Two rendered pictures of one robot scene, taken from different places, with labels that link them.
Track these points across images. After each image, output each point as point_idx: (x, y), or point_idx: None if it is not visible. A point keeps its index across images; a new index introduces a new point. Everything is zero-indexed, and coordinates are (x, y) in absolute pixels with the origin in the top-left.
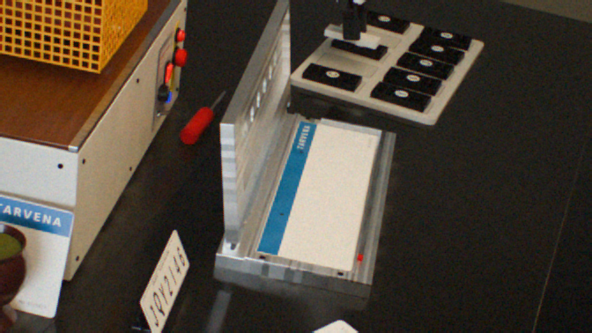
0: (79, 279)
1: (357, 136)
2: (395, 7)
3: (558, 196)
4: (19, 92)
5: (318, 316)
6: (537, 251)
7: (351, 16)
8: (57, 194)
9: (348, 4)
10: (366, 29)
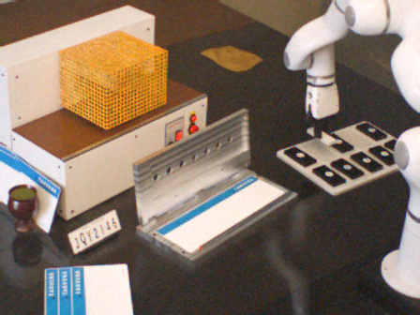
0: (73, 221)
1: (274, 190)
2: (396, 125)
3: (362, 250)
4: (69, 131)
5: (159, 268)
6: (312, 273)
7: (314, 124)
8: (59, 179)
9: (310, 117)
10: (330, 133)
